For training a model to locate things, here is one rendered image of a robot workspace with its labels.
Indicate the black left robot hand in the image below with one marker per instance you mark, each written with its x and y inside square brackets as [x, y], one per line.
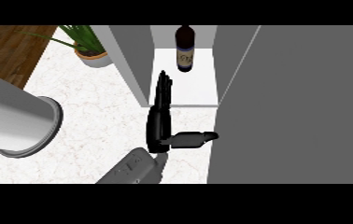
[158, 125]

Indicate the grey open cabinet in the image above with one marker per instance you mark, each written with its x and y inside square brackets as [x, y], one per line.
[137, 62]

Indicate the dark wine bottle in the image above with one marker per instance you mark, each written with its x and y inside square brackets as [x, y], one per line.
[184, 52]

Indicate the grey cabinet door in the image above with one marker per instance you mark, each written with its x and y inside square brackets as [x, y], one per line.
[285, 109]

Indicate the large grey cylindrical container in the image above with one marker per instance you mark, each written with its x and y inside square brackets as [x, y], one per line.
[25, 122]

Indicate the green potted plant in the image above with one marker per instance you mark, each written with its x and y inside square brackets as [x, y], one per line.
[87, 45]

